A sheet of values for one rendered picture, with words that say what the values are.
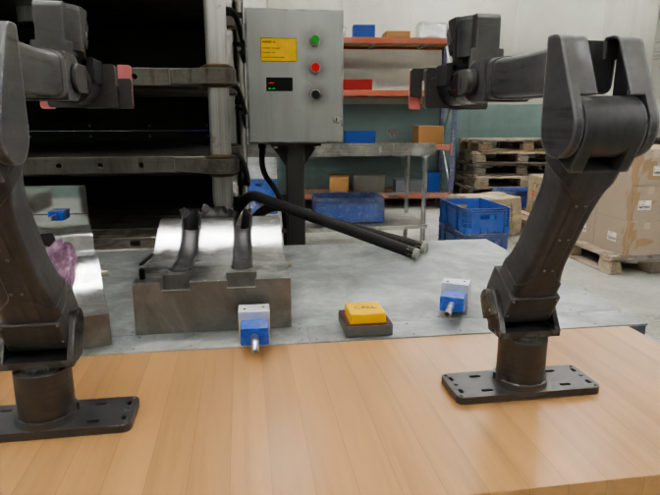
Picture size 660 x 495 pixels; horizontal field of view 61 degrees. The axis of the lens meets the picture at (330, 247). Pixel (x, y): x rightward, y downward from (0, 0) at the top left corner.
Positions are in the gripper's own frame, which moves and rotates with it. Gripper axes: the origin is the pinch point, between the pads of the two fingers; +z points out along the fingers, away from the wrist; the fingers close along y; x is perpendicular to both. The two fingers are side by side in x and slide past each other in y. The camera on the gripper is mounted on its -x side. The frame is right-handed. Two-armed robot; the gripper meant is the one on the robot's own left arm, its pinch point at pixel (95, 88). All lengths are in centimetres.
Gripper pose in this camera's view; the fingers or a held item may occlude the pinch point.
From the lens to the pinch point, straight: 105.7
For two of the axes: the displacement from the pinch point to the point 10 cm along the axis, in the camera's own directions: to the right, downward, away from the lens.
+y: -9.9, 0.4, -1.5
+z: -1.5, -2.2, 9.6
